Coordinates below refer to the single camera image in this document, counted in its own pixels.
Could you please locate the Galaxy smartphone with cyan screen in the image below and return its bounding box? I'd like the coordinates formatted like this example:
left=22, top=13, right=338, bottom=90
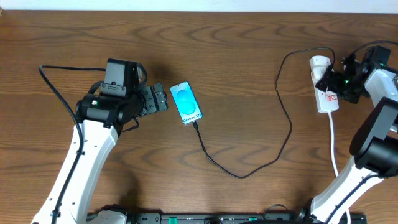
left=170, top=81, right=203, bottom=124

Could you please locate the black USB charging cable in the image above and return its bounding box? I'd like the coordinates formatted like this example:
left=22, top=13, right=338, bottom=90
left=192, top=47, right=336, bottom=179

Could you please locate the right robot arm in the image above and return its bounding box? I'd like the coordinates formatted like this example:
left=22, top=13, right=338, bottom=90
left=297, top=41, right=397, bottom=223

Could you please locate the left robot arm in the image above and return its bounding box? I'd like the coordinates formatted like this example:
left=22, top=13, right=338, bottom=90
left=32, top=58, right=168, bottom=223

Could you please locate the white USB charger plug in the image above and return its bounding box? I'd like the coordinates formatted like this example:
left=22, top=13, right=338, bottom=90
left=310, top=55, right=331, bottom=82

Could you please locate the white power strip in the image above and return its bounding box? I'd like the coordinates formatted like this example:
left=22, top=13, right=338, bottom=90
left=309, top=55, right=340, bottom=114

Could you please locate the white power strip cord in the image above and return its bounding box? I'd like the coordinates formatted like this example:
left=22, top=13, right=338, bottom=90
left=328, top=112, right=352, bottom=224

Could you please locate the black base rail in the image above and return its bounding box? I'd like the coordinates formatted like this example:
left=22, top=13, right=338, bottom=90
left=86, top=212, right=368, bottom=224

